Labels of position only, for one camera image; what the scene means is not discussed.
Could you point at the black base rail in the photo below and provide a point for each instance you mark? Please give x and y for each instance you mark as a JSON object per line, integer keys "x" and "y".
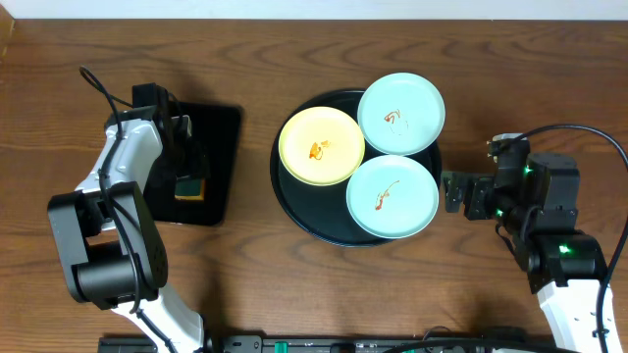
{"x": 434, "y": 340}

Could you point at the light blue plate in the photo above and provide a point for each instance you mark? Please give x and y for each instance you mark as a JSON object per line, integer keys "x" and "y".
{"x": 392, "y": 197}
{"x": 401, "y": 114}

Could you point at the black rectangular tray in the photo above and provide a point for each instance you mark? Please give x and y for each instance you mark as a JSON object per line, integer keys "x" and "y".
{"x": 217, "y": 128}

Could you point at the yellow green scrub sponge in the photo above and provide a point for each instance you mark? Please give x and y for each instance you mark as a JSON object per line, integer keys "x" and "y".
{"x": 190, "y": 189}

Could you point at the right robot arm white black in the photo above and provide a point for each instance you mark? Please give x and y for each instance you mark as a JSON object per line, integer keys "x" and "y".
{"x": 532, "y": 196}

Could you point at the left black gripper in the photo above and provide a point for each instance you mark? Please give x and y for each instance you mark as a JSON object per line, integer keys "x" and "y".
{"x": 191, "y": 167}

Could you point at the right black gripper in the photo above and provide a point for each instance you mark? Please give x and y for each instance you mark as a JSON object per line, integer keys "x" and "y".
{"x": 480, "y": 187}

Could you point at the yellow plate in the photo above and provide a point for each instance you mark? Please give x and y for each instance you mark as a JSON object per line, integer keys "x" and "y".
{"x": 321, "y": 146}

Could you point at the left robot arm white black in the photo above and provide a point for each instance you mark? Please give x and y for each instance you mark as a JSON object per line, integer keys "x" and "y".
{"x": 111, "y": 252}

